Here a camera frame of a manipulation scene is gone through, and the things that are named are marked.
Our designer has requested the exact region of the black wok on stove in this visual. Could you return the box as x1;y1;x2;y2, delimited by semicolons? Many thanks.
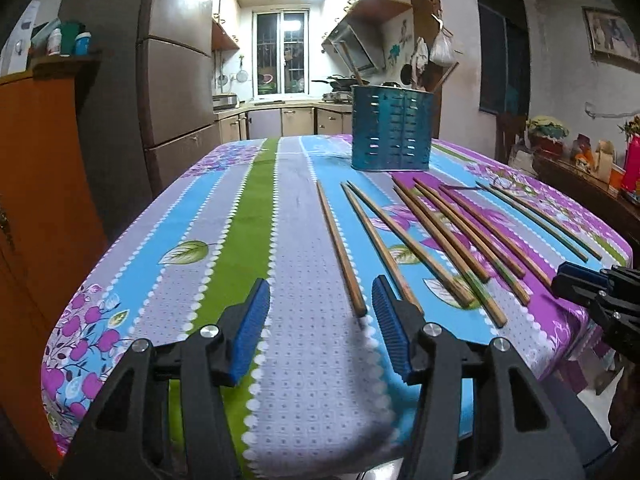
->
314;75;369;92

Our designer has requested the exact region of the dark wooden side table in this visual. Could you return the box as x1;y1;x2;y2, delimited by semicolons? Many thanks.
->
533;154;639;259

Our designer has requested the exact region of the floral striped tablecloth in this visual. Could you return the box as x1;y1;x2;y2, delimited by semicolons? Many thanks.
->
41;136;634;479

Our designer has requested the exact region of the silver rice cooker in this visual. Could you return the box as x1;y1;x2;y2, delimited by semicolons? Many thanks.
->
212;92;239;110

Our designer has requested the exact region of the blue lidded container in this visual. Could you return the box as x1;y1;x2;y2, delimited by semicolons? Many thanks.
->
74;32;91;56

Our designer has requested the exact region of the red thermos bottle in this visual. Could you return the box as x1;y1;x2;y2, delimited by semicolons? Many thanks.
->
622;134;640;193

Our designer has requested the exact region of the white hanging plastic bag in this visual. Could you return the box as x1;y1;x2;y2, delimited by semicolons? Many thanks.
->
430;29;457;67

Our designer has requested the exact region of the framed wall picture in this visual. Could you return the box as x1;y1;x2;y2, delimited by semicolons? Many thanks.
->
582;6;639;63

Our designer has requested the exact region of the white medicine bottle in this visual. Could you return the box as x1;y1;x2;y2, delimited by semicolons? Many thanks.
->
47;27;62;55

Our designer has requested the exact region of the bronze three-door refrigerator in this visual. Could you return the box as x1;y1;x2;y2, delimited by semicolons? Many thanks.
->
60;0;216;238

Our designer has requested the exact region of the blue perforated utensil holder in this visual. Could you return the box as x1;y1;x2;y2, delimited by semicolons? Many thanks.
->
352;86;434;171

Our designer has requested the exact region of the green box on cabinet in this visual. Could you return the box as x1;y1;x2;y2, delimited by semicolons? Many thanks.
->
58;21;85;55

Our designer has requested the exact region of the orange wooden cabinet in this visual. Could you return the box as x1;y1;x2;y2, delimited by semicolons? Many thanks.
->
1;56;107;471

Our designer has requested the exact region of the range hood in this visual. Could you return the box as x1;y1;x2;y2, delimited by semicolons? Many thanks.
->
322;21;385;75

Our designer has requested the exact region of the wooden chair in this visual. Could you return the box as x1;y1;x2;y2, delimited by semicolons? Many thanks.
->
495;112;527;164

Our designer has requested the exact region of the kitchen window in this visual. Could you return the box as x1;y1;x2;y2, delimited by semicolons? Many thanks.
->
253;9;309;98

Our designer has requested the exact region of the potted plant with flowers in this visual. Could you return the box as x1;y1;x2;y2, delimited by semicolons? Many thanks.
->
526;116;570;158

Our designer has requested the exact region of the dark window with curtain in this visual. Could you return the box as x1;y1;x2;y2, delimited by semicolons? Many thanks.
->
477;0;530;115

